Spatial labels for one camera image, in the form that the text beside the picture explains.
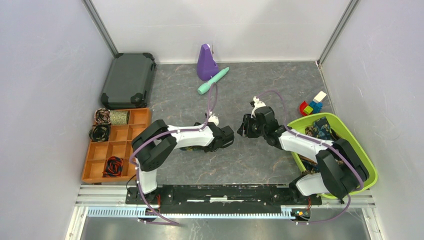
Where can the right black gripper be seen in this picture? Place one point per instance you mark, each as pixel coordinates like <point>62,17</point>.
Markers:
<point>247,121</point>

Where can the blue yellow floral tie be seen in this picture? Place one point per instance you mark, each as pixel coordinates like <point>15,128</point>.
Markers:
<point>192,149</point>

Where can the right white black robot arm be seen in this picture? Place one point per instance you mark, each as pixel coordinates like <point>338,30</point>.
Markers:
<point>275,139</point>

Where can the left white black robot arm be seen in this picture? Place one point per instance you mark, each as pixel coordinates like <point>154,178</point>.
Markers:
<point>154,145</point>

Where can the pile of patterned ties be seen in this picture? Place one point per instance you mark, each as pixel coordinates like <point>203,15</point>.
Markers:
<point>322,130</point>

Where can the teal cylindrical pen tool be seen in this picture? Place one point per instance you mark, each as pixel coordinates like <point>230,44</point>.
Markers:
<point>205,87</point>

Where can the purple metronome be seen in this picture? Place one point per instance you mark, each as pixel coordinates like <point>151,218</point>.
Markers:
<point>206,67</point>

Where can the colourful toy block stack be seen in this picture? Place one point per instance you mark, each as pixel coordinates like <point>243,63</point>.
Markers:
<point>313,107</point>

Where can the lime green plastic bin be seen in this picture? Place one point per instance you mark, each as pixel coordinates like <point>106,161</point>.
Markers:
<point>364,159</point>

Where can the orange compartment tray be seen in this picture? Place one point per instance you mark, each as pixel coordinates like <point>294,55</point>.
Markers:
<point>118,145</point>

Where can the rolled olive speckled tie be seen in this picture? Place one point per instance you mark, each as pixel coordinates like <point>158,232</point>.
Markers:
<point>119,117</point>

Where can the dark green hard case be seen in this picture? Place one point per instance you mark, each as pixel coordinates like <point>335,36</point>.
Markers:
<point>129,81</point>

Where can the rolled orange black tie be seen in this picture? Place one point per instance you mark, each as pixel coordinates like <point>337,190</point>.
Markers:
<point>113,167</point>

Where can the rolled pink brown tie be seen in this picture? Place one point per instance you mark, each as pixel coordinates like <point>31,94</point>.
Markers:
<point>102,117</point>

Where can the rolled black patterned tie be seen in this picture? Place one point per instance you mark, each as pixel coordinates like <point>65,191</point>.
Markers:
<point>99,133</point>

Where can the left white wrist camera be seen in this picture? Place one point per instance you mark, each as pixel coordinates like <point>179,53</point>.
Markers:
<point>212,118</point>

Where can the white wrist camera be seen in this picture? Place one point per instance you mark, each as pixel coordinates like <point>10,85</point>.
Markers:
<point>256,103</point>
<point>212,118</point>

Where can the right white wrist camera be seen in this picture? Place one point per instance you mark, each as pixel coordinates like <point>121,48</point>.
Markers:
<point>256,103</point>

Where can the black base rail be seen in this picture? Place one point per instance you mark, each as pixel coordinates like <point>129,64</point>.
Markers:
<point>227,199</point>

